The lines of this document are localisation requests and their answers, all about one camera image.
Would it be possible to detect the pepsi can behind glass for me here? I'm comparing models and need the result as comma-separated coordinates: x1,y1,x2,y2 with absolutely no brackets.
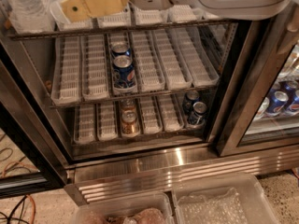
283,80,299,116
265,91,289,117

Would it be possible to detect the top wire shelf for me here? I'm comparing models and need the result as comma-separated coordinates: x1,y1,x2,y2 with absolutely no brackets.
7,19,238,40

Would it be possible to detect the clear tray middle far left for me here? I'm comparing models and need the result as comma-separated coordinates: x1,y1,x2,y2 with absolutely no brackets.
51,36,81,105

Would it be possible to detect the clear tray middle far right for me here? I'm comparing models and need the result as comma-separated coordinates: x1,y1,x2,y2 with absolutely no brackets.
170,27,219,87

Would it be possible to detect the dark blue can rear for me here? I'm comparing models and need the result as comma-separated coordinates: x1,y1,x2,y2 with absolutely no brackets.
182,91,200,114

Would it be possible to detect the dark blue can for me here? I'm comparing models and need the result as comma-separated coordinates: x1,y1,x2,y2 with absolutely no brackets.
182,91,200,114
188,102,207,125

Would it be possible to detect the clear bin with bubble wrap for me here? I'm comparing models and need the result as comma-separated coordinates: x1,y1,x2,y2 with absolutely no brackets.
172,173,280,224

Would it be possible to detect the white can behind glass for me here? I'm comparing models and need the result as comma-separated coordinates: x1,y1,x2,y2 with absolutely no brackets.
254,97,269,120

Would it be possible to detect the blue Pepsi can rear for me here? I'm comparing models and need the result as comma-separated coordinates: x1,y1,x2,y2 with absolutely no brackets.
111,42,131,58

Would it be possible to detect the closed glass fridge door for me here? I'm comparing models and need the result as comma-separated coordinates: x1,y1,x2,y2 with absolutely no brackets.
218,4,299,156

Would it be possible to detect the black cable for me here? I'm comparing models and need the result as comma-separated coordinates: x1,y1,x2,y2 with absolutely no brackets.
0,195,31,224

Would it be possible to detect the stainless fridge bottom grille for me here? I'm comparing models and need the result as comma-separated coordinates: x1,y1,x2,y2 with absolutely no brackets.
64,145,299,206

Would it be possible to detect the clear bin with brown items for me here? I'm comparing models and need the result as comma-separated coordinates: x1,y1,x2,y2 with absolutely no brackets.
70,192,174,224

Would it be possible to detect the clear tray holding Pepsi cans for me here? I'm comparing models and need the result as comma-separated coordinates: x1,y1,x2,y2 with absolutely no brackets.
108,33,137,93

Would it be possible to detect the wire shelf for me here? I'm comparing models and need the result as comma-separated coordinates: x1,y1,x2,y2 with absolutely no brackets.
7,19,238,40
50,85,216,108
73,128,203,152

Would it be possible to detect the clear plastic water bottle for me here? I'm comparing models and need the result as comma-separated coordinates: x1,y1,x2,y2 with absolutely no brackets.
8,0,52,33

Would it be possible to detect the blue Pepsi can front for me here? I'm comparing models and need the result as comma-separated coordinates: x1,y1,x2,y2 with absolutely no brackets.
112,55,135,89

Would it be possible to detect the open fridge door left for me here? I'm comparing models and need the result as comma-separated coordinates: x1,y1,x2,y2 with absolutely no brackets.
0,47,67,199

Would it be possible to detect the brown soda can front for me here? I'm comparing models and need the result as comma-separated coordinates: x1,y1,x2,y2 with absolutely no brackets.
121,110,139,135

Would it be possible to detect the brown soda can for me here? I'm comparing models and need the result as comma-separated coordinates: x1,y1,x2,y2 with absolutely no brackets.
121,110,139,135
121,99,136,111

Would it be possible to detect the bottom wire shelf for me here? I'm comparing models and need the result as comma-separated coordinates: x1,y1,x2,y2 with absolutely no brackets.
73,128,203,152

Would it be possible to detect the dark blue can front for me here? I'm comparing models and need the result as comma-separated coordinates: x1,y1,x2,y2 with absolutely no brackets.
188,102,207,125

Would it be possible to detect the brown soda can rear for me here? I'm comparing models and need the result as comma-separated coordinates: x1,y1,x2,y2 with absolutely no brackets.
121,99,136,111

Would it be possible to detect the orange cable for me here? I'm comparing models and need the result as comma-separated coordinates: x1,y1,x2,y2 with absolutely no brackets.
0,161,36,224

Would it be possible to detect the blue pepsi can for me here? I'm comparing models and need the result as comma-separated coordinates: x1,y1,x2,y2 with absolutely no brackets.
112,55,135,89
111,42,131,58

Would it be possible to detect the middle wire shelf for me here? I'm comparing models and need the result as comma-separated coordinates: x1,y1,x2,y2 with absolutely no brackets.
50,85,216,108

